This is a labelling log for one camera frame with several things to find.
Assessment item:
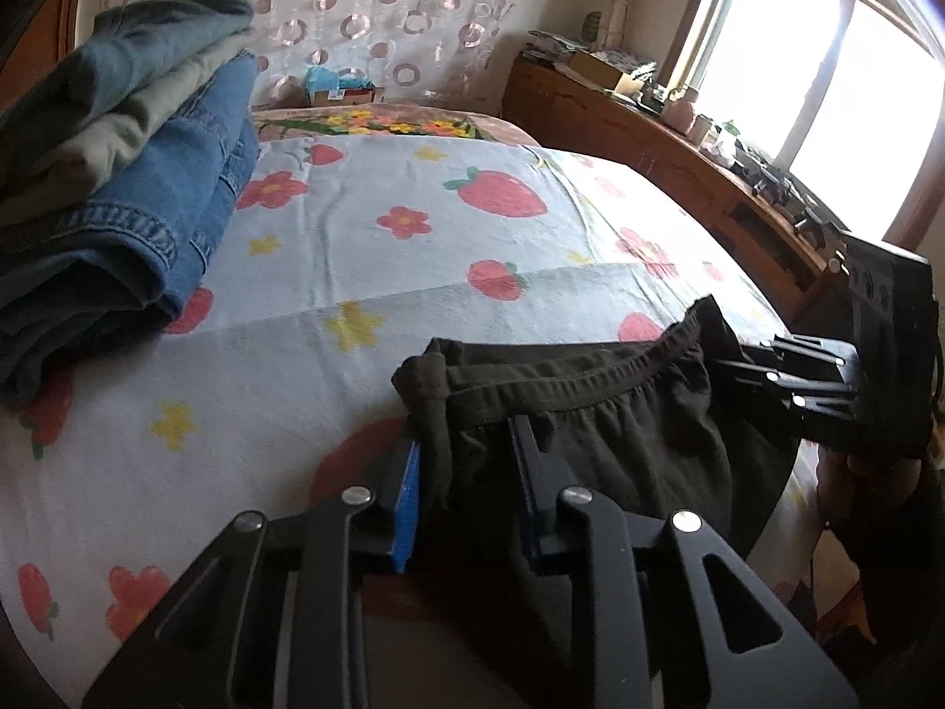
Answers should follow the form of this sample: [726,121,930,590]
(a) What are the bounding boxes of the folded teal pants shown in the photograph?
[0,0,257,189]

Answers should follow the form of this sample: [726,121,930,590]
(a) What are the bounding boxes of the black pants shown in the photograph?
[391,295,807,709]

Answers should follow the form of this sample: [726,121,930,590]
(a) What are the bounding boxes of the wooden sideboard cabinet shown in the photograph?
[500,53,852,327]

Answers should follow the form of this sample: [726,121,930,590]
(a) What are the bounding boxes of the small cardboard box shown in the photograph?
[308,84,386,109]

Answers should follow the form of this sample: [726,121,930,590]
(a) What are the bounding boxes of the strawberry print bed sheet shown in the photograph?
[0,136,817,709]

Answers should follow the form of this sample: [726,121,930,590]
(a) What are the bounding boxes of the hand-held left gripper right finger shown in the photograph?
[506,414,861,709]

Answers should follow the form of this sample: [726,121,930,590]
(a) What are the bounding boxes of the folded olive pants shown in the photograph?
[0,39,257,232]

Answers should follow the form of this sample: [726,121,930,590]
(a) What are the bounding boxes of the floral pink blanket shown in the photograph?
[247,105,545,150]

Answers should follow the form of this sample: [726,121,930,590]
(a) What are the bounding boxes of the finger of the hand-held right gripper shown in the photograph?
[740,334,862,375]
[711,359,859,416]

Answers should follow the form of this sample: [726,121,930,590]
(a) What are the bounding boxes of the black devices on sideboard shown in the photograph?
[737,146,837,246]

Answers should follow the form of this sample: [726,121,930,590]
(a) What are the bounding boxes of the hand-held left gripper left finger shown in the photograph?
[81,437,427,709]

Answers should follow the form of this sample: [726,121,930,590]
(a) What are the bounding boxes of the person's right forearm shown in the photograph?
[833,458,945,681]

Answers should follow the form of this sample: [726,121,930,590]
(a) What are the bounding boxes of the folded blue jeans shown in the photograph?
[0,57,261,320]

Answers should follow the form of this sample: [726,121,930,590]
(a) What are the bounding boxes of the pink jar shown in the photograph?
[663,83,700,128]

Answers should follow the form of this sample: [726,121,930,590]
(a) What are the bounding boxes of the pile of papers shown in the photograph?
[519,28,586,65]

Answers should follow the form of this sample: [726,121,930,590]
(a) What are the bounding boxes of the person's right hand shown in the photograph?
[818,449,923,527]

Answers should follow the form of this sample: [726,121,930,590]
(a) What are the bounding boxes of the window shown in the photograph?
[664,0,945,256]

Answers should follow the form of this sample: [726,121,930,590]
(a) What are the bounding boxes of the folded dark jeans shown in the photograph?
[0,232,189,409]

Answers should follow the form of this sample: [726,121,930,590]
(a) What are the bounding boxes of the open cardboard box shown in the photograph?
[567,46,637,91]

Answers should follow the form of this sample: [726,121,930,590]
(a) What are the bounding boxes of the wooden wardrobe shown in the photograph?
[0,0,84,119]

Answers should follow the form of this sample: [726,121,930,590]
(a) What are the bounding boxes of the circle pattern wall curtain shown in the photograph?
[74,0,563,119]

